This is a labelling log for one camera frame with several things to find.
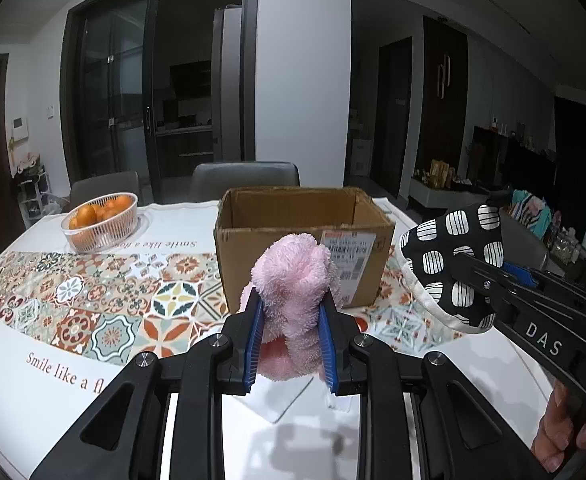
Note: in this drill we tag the white storage shelf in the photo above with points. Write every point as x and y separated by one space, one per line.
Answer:
32 190

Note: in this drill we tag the white wall intercom panel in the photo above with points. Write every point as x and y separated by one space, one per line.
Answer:
21 128

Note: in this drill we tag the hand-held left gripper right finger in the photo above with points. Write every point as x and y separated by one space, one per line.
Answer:
328 347

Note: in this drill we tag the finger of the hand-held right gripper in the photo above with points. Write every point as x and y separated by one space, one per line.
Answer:
488 285
522 274

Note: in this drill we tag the white television cabinet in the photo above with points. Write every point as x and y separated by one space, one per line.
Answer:
445 195

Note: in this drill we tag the orange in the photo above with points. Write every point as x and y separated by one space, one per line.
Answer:
106 214
84 215
121 203
96 204

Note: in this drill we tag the silver refrigerator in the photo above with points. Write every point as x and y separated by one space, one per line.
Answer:
228 85

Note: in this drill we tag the black television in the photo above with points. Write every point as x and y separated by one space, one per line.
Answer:
515 160

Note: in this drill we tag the stacked boxes in hallway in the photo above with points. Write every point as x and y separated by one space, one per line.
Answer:
360 150

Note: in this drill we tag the person's right hand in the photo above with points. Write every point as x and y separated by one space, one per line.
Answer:
555 425

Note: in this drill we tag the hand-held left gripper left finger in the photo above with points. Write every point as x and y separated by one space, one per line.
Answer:
254 341

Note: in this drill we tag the white wall switch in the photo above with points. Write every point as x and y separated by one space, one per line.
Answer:
50 112

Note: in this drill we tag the black framed glass sliding door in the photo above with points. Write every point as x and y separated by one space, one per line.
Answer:
123 95

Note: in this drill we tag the colourful striped cloth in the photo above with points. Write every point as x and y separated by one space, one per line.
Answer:
532 212

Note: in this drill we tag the dark tall wooden cabinet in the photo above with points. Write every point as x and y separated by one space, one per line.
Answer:
443 95

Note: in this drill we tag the pink plush towel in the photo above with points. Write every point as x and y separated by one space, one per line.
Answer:
293 290

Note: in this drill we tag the white plastic bag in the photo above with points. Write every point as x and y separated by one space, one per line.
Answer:
54 205

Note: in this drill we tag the brown cardboard box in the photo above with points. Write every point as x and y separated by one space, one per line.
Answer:
293 215

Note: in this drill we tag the black white patterned oven mitt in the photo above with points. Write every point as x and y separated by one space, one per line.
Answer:
453 260

